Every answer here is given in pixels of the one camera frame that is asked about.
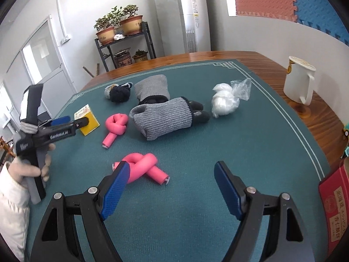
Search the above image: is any grey knit work glove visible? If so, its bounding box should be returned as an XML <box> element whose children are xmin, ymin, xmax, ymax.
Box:
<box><xmin>129</xmin><ymin>97</ymin><xmax>210</xmax><ymax>141</ymax></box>

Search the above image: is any left gloved hand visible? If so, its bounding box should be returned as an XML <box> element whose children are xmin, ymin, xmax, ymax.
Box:
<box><xmin>7</xmin><ymin>153</ymin><xmax>51</xmax><ymax>188</ymax></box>

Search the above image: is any yellow small box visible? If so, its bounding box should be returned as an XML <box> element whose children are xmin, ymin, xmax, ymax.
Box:
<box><xmin>74</xmin><ymin>104</ymin><xmax>100</xmax><ymax>136</ymax></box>

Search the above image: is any pink knotted foam tube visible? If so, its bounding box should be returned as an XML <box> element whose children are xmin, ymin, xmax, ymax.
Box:
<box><xmin>102</xmin><ymin>114</ymin><xmax>128</xmax><ymax>149</ymax></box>

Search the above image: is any dark rolled sock ball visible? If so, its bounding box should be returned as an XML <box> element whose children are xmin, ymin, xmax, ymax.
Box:
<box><xmin>104</xmin><ymin>82</ymin><xmax>133</xmax><ymax>103</ymax></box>

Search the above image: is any white door with window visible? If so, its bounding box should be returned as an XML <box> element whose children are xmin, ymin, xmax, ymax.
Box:
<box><xmin>4</xmin><ymin>18</ymin><xmax>75</xmax><ymax>118</ymax></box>

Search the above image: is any red cardboard box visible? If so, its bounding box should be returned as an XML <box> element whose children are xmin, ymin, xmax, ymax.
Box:
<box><xmin>318</xmin><ymin>157</ymin><xmax>348</xmax><ymax>261</ymax></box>

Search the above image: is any left potted plant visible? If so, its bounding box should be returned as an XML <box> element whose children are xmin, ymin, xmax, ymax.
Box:
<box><xmin>93</xmin><ymin>12</ymin><xmax>120</xmax><ymax>45</ymax></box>

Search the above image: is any potted plant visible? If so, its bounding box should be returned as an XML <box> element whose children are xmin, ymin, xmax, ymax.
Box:
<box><xmin>116</xmin><ymin>4</ymin><xmax>143</xmax><ymax>36</ymax></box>
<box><xmin>93</xmin><ymin>12</ymin><xmax>120</xmax><ymax>45</ymax></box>

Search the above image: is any green table mat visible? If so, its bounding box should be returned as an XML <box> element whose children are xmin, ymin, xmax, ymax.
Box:
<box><xmin>27</xmin><ymin>61</ymin><xmax>330</xmax><ymax>261</ymax></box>

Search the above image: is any white plastic bag bundle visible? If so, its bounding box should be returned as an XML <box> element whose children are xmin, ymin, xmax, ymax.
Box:
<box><xmin>211</xmin><ymin>78</ymin><xmax>252</xmax><ymax>118</ymax></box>

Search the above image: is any right potted plant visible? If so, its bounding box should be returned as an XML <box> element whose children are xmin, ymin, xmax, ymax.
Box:
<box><xmin>116</xmin><ymin>4</ymin><xmax>143</xmax><ymax>36</ymax></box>

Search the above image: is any black metal plant shelf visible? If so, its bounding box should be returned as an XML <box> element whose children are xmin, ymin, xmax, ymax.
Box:
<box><xmin>95</xmin><ymin>21</ymin><xmax>157</xmax><ymax>72</ymax></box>

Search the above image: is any white standing air conditioner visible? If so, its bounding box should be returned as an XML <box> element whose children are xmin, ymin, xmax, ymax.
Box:
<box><xmin>154</xmin><ymin>0</ymin><xmax>211</xmax><ymax>56</ymax></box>

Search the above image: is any blue foam wall mat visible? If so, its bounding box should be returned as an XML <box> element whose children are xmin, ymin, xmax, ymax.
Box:
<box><xmin>294</xmin><ymin>0</ymin><xmax>348</xmax><ymax>46</ymax></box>

